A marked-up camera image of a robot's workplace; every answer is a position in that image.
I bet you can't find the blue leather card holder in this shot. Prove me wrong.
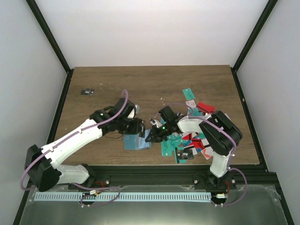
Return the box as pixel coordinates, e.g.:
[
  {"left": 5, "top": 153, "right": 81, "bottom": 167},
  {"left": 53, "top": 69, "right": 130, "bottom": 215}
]
[{"left": 123, "top": 129, "right": 152, "bottom": 150}]

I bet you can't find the black VIP card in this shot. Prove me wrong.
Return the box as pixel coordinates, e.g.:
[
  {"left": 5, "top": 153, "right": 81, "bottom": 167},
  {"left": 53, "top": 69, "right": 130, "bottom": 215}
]
[{"left": 175, "top": 149, "right": 194, "bottom": 163}]

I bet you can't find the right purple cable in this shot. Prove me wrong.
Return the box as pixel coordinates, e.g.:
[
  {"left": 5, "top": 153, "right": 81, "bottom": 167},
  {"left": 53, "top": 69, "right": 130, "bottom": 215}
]
[{"left": 153, "top": 103, "right": 247, "bottom": 208}]

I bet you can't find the purple cable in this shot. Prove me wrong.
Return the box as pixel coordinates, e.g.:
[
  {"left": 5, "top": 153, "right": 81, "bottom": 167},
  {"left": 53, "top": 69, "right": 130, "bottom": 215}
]
[
  {"left": 19, "top": 89, "right": 129, "bottom": 207},
  {"left": 153, "top": 103, "right": 247, "bottom": 208}
]

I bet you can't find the light blue slotted cable duct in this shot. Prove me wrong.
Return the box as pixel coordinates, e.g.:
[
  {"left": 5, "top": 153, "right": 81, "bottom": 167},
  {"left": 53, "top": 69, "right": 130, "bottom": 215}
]
[{"left": 34, "top": 192, "right": 211, "bottom": 203}]

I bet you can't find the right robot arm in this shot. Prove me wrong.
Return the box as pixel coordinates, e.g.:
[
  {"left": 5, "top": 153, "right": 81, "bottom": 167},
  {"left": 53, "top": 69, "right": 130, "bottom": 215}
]
[{"left": 145, "top": 106, "right": 243, "bottom": 189}]

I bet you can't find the small black card far left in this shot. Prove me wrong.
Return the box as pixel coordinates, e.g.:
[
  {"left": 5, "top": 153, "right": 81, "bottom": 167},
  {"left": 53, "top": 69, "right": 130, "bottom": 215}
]
[{"left": 80, "top": 89, "right": 95, "bottom": 96}]

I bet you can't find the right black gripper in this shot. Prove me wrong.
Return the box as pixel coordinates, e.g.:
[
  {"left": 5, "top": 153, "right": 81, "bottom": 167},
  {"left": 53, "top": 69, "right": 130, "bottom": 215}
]
[{"left": 145, "top": 122, "right": 172, "bottom": 143}]

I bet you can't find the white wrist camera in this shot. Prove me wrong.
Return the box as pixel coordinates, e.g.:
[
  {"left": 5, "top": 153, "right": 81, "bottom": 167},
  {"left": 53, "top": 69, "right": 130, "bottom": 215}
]
[
  {"left": 127, "top": 105, "right": 140, "bottom": 119},
  {"left": 150, "top": 118, "right": 160, "bottom": 126}
]

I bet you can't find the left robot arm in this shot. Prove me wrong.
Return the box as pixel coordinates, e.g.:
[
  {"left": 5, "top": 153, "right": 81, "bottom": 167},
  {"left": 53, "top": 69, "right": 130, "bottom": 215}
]
[{"left": 24, "top": 97, "right": 145, "bottom": 192}]

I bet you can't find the black aluminium frame rail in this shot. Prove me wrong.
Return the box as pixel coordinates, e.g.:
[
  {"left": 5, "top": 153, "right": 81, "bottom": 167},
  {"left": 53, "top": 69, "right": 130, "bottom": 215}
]
[{"left": 30, "top": 164, "right": 278, "bottom": 188}]

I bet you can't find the teal card top right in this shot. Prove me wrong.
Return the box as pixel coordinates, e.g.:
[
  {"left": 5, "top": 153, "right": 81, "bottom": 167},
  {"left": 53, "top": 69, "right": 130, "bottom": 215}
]
[{"left": 182, "top": 88, "right": 195, "bottom": 100}]

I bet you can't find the white card with red pattern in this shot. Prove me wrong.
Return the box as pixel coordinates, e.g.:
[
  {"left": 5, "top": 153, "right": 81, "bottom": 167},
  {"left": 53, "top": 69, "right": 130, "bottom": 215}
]
[{"left": 186, "top": 99, "right": 196, "bottom": 108}]

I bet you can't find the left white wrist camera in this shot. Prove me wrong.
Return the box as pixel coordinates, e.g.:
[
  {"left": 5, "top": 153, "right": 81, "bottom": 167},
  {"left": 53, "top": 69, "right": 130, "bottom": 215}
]
[{"left": 127, "top": 105, "right": 140, "bottom": 119}]

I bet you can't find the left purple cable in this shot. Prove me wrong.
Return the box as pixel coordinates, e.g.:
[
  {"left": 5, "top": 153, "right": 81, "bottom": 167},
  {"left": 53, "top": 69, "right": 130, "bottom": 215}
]
[{"left": 19, "top": 89, "right": 129, "bottom": 207}]

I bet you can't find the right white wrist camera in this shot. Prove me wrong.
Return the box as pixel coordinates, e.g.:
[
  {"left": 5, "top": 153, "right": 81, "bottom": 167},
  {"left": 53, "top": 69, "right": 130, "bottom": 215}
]
[{"left": 150, "top": 118, "right": 160, "bottom": 126}]

